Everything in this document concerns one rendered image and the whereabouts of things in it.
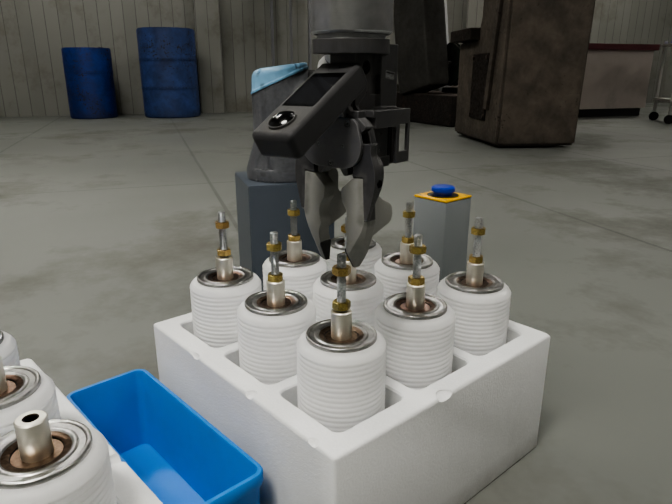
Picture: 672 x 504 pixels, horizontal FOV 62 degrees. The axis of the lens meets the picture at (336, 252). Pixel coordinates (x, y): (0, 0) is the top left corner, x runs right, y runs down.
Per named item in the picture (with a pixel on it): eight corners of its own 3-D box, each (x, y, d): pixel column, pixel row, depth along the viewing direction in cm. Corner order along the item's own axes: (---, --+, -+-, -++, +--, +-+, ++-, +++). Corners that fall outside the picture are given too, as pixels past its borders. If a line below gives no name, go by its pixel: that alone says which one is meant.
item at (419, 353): (414, 471, 66) (421, 332, 61) (356, 434, 73) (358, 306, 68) (461, 437, 73) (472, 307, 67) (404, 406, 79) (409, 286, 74)
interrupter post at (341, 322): (355, 335, 61) (356, 307, 60) (347, 345, 58) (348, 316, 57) (335, 332, 61) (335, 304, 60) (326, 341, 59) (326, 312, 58)
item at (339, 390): (392, 462, 68) (397, 325, 62) (366, 518, 60) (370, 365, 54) (319, 443, 71) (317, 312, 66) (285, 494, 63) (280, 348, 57)
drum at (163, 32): (198, 113, 706) (192, 30, 676) (203, 117, 644) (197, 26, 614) (144, 114, 686) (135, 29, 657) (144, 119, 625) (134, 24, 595)
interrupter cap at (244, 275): (250, 268, 81) (250, 263, 81) (256, 286, 74) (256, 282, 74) (196, 272, 79) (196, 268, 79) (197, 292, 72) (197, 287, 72)
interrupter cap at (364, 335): (385, 329, 62) (386, 324, 62) (363, 361, 55) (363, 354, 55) (322, 319, 65) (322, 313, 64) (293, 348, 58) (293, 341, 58)
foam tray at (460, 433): (164, 432, 85) (152, 323, 80) (353, 351, 110) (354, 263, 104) (334, 608, 57) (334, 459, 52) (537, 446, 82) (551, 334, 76)
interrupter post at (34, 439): (15, 456, 42) (7, 417, 41) (49, 442, 43) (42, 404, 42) (25, 472, 40) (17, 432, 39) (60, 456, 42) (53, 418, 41)
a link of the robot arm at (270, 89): (256, 127, 125) (253, 62, 121) (317, 127, 125) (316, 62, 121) (248, 133, 114) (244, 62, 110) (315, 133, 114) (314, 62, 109)
